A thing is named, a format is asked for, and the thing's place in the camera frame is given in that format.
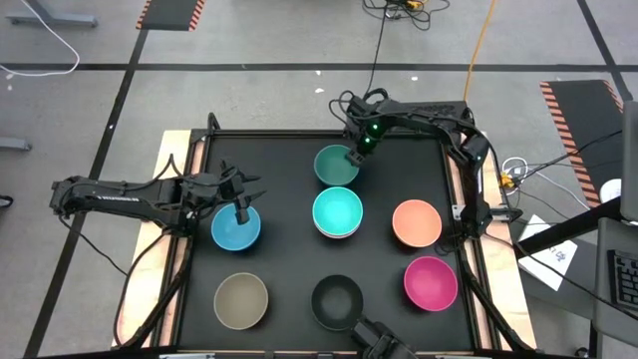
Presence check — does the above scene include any white floor cable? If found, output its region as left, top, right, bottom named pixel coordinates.
left=0, top=0, right=81, bottom=79

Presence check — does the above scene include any black keyboard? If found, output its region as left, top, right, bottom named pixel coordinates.
left=606, top=248, right=638, bottom=311

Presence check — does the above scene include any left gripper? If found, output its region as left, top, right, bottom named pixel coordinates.
left=179, top=159, right=268, bottom=225

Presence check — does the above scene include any turquoise bowl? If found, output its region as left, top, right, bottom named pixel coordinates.
left=311, top=185, right=365, bottom=236

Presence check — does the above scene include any black power cable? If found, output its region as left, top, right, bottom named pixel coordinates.
left=365, top=9, right=391, bottom=101

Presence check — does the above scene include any white paper sheet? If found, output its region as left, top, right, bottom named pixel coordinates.
left=517, top=213, right=579, bottom=292

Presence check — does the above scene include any dark green bowl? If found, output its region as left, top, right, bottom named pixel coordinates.
left=313, top=144, right=360, bottom=187

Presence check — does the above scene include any blue bowl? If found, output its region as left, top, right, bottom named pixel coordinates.
left=210, top=201, right=262, bottom=252

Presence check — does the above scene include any white bowl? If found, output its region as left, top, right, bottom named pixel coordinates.
left=315, top=221, right=362, bottom=240

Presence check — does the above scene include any orange bowl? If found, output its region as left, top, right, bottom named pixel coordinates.
left=392, top=198, right=443, bottom=248

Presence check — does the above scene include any black computer case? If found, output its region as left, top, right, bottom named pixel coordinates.
left=388, top=101, right=476, bottom=133

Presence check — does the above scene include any tan bowl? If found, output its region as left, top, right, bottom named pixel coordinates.
left=213, top=271, right=269, bottom=331

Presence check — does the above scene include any grey monitor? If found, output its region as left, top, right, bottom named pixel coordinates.
left=620, top=99, right=638, bottom=223

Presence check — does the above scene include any black clamp bracket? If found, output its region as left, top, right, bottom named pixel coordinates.
left=489, top=205, right=523, bottom=223

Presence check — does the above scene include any grey desk foot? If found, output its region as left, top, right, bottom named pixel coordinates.
left=5, top=0, right=99, bottom=29

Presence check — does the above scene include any grey metal foot bar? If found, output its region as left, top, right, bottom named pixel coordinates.
left=0, top=137, right=34, bottom=153

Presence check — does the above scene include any light wooden board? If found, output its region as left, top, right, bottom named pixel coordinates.
left=112, top=130, right=205, bottom=349
left=448, top=130, right=538, bottom=350

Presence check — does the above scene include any black hanging arm cable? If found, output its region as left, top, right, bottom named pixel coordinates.
left=113, top=229, right=168, bottom=349

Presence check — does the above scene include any black desk beam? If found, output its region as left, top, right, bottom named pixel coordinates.
left=514, top=196, right=624, bottom=259

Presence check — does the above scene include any magenta bowl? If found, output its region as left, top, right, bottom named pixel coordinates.
left=403, top=255, right=459, bottom=312

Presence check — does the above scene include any white round cup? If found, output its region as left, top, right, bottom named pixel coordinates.
left=599, top=178, right=623, bottom=204

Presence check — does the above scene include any black bowl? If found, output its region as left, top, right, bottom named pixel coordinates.
left=310, top=274, right=365, bottom=332

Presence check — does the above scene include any yellow floor cable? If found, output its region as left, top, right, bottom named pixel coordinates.
left=462, top=0, right=498, bottom=103

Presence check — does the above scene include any black hazard-striped floor mat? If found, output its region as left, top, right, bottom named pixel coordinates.
left=538, top=79, right=625, bottom=209
left=136, top=0, right=206, bottom=33

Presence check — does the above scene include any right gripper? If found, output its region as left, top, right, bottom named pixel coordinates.
left=343, top=113, right=389, bottom=168

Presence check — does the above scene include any grey desk top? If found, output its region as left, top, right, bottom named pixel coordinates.
left=592, top=216, right=638, bottom=350

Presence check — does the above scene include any thin black desk cable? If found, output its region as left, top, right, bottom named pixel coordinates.
left=517, top=129, right=624, bottom=179

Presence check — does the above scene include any unidentified black object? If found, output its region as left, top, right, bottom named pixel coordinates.
left=350, top=318, right=419, bottom=359

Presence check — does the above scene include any white coiled cable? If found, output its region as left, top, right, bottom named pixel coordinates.
left=500, top=156, right=530, bottom=181

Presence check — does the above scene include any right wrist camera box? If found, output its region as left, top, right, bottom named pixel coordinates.
left=348, top=97, right=374, bottom=120

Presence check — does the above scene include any tangled black cable bundle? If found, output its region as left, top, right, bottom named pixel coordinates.
left=362, top=0, right=452, bottom=32

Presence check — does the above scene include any black table frame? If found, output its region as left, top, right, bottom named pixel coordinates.
left=168, top=112, right=487, bottom=356

